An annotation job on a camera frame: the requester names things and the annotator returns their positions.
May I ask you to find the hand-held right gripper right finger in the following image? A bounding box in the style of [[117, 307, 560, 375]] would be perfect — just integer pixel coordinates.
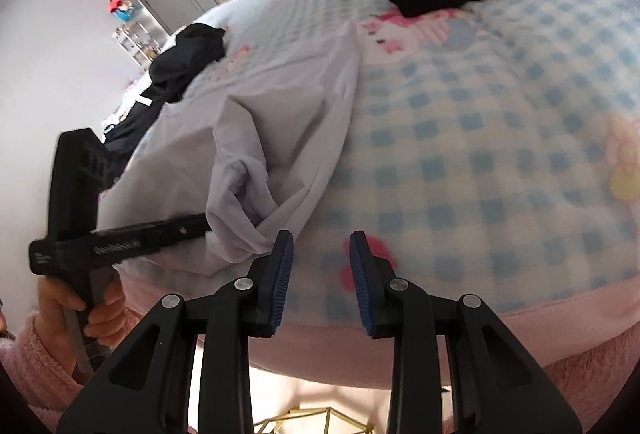
[[349, 230, 583, 434]]

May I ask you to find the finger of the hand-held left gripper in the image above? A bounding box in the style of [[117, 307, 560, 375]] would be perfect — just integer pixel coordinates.
[[149, 213, 212, 251]]

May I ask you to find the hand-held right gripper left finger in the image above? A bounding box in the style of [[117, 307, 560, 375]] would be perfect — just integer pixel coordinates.
[[56, 229, 295, 434]]

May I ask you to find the pale shirt with navy trim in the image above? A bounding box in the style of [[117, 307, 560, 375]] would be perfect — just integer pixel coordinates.
[[97, 32, 363, 277]]

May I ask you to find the person's left forearm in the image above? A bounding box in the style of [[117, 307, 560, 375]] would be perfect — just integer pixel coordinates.
[[0, 309, 128, 415]]

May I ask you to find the person's left hand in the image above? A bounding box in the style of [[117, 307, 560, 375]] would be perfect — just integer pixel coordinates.
[[37, 274, 126, 346]]

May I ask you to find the white shelf rack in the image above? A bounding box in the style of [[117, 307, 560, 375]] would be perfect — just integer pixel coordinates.
[[115, 19, 163, 65]]

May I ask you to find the black jacket with white stripe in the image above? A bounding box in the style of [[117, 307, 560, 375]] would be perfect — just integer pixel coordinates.
[[102, 23, 227, 165]]

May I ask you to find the red blue plush toy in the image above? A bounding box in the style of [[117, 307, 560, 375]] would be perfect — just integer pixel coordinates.
[[107, 0, 138, 22]]

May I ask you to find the printed checkered blanket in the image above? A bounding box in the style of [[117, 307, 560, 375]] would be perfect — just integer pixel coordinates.
[[100, 0, 640, 390]]

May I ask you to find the checkered printed pillow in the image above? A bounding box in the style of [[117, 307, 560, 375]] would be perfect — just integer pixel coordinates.
[[475, 0, 640, 295]]

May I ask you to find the gold wire basket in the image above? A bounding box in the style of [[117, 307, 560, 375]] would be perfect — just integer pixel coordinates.
[[252, 406, 376, 434]]

